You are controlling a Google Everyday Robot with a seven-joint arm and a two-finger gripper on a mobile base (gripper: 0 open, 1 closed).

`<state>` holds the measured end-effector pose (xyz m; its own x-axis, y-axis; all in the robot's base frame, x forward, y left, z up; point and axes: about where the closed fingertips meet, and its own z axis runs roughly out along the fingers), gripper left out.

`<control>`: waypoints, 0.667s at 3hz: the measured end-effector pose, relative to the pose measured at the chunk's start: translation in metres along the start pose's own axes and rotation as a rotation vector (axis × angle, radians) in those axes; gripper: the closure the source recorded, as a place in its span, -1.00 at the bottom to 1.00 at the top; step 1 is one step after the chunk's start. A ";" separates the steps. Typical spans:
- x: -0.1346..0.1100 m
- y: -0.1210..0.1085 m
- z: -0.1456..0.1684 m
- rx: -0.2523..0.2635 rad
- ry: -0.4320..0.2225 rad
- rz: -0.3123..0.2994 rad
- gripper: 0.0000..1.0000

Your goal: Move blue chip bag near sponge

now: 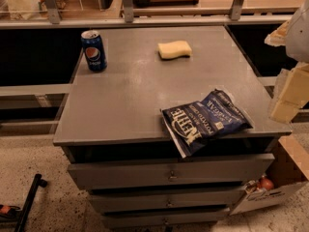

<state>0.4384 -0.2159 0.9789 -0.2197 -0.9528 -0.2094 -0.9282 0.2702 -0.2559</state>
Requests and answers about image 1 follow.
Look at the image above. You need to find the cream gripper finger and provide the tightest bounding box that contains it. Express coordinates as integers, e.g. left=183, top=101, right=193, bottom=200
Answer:
left=264, top=20, right=290, bottom=46
left=269, top=62, right=309, bottom=123

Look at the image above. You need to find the blue kettle chip bag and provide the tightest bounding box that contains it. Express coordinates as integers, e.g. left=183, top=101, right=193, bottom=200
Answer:
left=161, top=89, right=252, bottom=158

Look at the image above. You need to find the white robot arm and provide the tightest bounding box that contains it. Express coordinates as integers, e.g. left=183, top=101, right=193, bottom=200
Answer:
left=265, top=0, right=309, bottom=123

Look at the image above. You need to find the yellow sponge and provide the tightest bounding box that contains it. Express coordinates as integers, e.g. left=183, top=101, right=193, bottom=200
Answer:
left=157, top=41, right=192, bottom=60

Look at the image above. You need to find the grey metal railing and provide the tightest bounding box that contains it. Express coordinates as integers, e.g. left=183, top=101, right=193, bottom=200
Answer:
left=0, top=0, right=305, bottom=29

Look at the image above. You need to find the cardboard box on floor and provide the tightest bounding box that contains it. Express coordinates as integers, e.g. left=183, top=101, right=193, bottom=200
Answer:
left=231, top=135, right=309, bottom=215

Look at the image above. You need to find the orange item in box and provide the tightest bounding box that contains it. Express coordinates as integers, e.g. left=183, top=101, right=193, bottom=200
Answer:
left=258, top=176, right=274, bottom=190

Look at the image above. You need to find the bottom grey drawer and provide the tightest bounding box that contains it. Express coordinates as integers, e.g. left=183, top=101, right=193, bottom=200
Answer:
left=102, top=208, right=230, bottom=229

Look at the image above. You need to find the grey drawer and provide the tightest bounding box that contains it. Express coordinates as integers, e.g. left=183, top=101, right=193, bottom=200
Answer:
left=102, top=208, right=230, bottom=229
left=89, top=187, right=244, bottom=214
left=68, top=154, right=274, bottom=189

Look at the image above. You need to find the blue pepsi can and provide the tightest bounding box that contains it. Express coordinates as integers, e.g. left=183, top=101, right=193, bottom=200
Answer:
left=81, top=30, right=107, bottom=72

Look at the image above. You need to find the grey drawer cabinet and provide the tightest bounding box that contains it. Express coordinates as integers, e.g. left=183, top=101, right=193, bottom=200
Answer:
left=54, top=26, right=290, bottom=228

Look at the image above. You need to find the middle grey drawer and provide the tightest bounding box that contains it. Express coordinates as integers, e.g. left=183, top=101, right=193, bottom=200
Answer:
left=89, top=187, right=244, bottom=214

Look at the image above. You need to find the top grey drawer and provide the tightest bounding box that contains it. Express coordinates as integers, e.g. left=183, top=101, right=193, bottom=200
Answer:
left=68, top=154, right=274, bottom=189

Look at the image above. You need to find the black metal stand leg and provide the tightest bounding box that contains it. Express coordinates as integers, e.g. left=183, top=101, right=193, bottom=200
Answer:
left=14, top=174, right=47, bottom=232

